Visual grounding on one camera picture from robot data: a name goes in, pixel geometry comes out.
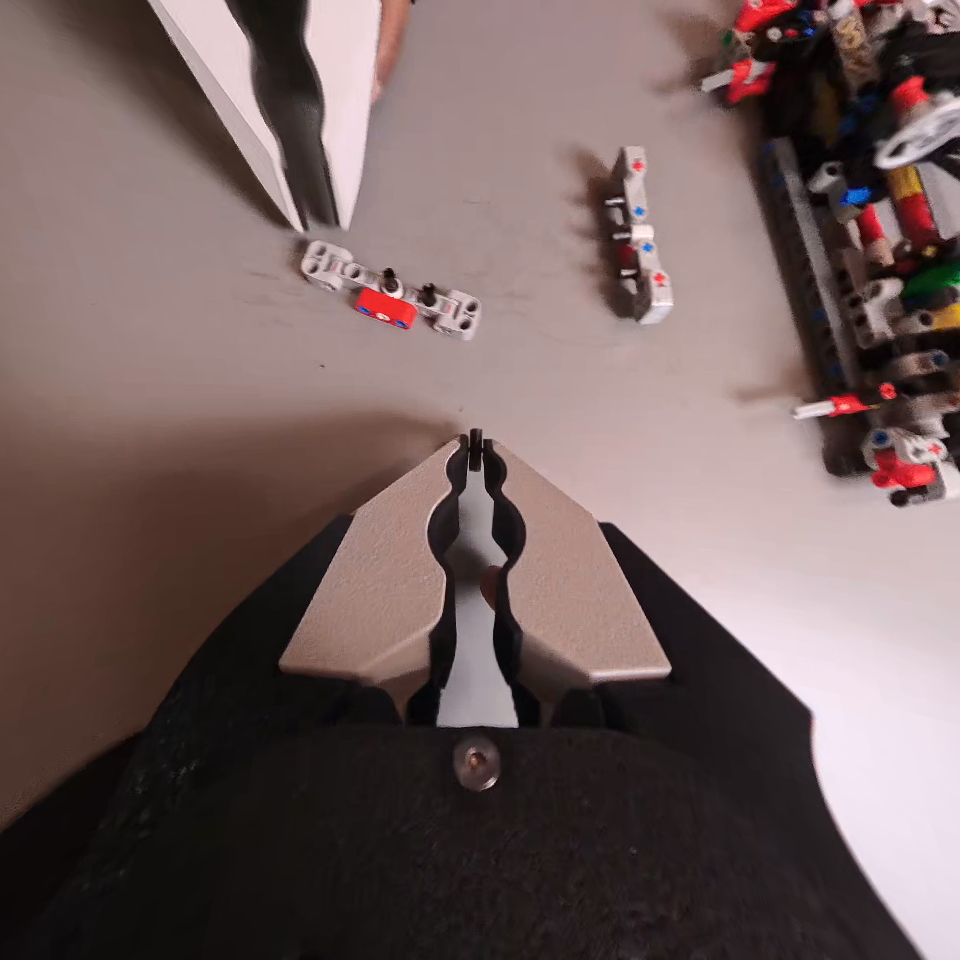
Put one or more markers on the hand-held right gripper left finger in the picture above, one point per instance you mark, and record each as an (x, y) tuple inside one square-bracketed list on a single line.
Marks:
[(375, 592)]

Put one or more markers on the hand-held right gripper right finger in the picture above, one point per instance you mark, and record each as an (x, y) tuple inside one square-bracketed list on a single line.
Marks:
[(577, 592)]

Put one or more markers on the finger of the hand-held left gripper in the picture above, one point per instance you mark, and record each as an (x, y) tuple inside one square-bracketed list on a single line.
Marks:
[(221, 67), (345, 60)]

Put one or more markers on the small black lego pin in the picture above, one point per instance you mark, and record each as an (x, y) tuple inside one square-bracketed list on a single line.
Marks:
[(475, 450)]

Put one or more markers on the grey technic connector piece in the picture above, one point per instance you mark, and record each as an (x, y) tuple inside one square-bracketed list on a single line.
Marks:
[(386, 304)]

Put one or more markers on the large multicoloured lego model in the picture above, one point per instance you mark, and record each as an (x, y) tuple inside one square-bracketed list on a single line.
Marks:
[(885, 225)]

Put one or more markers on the person's left hand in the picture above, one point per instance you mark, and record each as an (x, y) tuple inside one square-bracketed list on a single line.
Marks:
[(394, 41)]

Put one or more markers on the technic pieces assembly with pins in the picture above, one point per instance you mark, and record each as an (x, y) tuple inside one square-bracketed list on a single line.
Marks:
[(645, 236)]

